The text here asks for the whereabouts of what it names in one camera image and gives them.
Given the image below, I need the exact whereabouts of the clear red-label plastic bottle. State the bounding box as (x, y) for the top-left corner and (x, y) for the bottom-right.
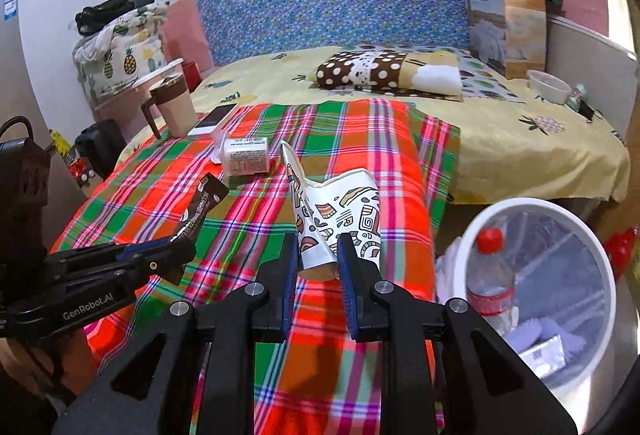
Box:
(466, 227), (517, 334)

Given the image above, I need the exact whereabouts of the red toy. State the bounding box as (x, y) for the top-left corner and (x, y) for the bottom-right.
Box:
(66, 159), (97, 189)

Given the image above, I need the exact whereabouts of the brown polka-dot pillow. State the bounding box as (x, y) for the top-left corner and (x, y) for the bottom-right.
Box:
(314, 48), (464, 96)

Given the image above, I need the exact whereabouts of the pink nightstand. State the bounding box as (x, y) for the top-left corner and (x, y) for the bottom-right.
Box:
(94, 59), (187, 116)

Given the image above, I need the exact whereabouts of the beige mug with brown lid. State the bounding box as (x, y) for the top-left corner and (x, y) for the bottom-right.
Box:
(140, 73), (199, 140)

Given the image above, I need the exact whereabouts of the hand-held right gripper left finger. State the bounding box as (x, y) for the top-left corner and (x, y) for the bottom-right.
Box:
(52, 231), (302, 435)

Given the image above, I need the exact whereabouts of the bedding package box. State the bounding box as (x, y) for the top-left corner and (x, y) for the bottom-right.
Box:
(460, 0), (549, 80)

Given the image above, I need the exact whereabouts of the small black item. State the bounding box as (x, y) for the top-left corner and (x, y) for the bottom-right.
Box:
(576, 103), (604, 124)

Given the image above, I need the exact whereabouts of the white purple packet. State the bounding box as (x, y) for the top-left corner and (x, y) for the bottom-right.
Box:
(519, 334), (569, 369)

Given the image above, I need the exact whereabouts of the small glass bottle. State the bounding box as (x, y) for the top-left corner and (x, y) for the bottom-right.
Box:
(565, 83), (588, 110)

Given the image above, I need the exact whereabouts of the crushed patterned paper cup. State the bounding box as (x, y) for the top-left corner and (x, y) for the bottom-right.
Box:
(279, 140), (383, 282)

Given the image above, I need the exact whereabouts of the red plastic bag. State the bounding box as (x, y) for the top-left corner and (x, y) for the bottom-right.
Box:
(601, 226), (640, 282)

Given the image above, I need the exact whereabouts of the yellow object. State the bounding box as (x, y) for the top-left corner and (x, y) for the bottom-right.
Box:
(49, 129), (72, 156)

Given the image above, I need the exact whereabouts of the plaid blanket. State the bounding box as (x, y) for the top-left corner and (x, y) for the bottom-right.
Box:
(50, 98), (462, 435)

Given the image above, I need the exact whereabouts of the white bed side panel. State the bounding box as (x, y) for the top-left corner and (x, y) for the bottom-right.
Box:
(544, 14), (640, 142)

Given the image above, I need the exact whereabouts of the white trash bin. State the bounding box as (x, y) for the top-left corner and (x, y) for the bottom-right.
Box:
(434, 197), (618, 399)

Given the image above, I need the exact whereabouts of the small red box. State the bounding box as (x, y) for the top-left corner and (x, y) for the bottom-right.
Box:
(181, 60), (203, 89)

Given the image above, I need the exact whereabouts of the white plastic bag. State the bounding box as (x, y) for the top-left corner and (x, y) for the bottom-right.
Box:
(434, 236), (472, 307)

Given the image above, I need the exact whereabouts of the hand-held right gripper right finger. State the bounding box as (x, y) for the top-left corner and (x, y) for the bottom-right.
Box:
(335, 234), (574, 435)

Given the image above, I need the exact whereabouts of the white bowl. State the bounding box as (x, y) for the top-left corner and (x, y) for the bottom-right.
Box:
(526, 69), (573, 106)

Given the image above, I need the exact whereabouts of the dark brown sachet wrapper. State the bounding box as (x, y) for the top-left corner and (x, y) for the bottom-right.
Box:
(171, 171), (231, 244)

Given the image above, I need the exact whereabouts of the yellow pineapple bed sheet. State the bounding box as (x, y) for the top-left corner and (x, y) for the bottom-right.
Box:
(117, 45), (633, 206)

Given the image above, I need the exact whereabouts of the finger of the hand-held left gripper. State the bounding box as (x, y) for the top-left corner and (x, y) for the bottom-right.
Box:
(46, 237), (177, 272)
(52, 239), (197, 292)

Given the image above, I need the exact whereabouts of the pineapple print storage bag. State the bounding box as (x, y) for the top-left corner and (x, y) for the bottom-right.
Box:
(71, 1), (169, 109)

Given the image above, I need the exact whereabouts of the leaf print cloth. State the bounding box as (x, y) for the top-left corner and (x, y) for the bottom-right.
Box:
(456, 51), (527, 106)

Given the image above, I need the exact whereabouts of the black bag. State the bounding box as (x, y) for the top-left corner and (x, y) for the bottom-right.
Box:
(74, 0), (157, 36)

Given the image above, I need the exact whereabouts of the white smartphone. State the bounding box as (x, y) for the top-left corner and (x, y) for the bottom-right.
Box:
(186, 102), (241, 138)

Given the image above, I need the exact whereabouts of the small white drink carton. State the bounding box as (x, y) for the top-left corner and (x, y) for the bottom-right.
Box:
(219, 136), (272, 176)

